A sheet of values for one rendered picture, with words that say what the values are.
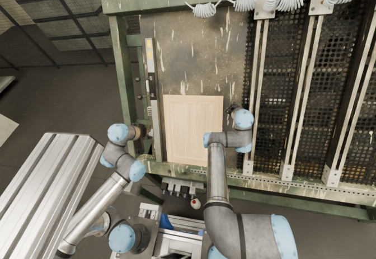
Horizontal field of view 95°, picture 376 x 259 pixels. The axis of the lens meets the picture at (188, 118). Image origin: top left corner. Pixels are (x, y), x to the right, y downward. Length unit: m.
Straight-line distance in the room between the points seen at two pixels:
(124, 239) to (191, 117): 0.81
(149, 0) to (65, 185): 1.11
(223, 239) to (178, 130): 0.92
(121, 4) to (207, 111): 0.87
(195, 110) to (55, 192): 1.06
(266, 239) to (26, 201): 0.51
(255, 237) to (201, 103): 0.88
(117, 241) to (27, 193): 0.81
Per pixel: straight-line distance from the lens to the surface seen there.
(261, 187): 1.47
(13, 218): 0.33
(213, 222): 0.59
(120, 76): 1.41
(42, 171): 0.34
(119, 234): 1.10
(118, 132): 0.77
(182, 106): 1.27
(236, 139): 0.80
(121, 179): 0.74
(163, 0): 1.22
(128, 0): 1.32
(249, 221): 0.58
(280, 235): 0.58
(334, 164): 1.43
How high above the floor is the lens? 2.24
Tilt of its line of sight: 54 degrees down
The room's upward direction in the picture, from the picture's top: 17 degrees counter-clockwise
